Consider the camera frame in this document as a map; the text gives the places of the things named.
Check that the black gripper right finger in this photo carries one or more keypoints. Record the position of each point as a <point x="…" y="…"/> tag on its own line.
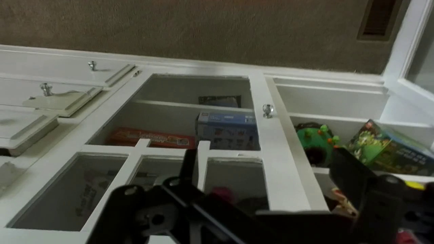
<point x="379" y="204"/>

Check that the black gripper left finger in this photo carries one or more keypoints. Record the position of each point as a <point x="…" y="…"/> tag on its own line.
<point x="116" y="212"/>

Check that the white glass cabinet door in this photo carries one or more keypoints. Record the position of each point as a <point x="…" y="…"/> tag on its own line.
<point x="397" y="59"/>
<point x="279" y="158"/>

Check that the white shelf cabinet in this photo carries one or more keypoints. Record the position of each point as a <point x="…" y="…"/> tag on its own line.
<point x="180" y="62"/>

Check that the white drawer unit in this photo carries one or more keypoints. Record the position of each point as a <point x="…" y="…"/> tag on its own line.
<point x="17" y="69"/>

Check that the brown vent grille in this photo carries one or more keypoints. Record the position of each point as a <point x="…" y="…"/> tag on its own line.
<point x="378" y="18"/>

